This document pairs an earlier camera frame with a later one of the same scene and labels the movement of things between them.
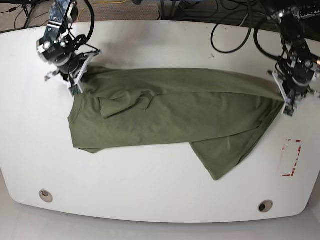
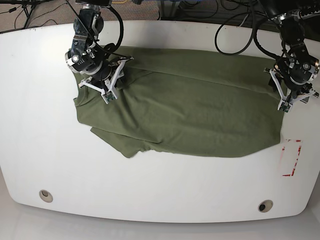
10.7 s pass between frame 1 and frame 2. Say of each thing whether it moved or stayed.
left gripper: moved
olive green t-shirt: moved
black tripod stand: stayed
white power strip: stayed
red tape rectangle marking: stayed
